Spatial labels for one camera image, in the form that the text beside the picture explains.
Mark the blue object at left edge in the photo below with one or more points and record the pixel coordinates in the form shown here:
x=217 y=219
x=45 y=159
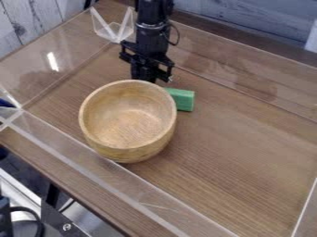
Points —
x=6 y=103

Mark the brown wooden bowl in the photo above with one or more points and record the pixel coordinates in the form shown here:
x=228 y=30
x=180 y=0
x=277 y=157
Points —
x=128 y=120

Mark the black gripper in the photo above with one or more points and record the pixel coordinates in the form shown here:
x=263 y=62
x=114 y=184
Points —
x=146 y=53

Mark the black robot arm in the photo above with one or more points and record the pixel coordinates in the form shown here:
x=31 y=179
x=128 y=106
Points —
x=154 y=12

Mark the green rectangular block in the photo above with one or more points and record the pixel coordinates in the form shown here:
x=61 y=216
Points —
x=184 y=98

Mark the black metal table bracket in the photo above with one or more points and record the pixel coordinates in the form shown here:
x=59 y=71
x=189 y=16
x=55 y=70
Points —
x=57 y=224

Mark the clear acrylic tray walls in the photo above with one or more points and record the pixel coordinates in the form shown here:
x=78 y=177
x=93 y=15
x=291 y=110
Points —
x=237 y=174

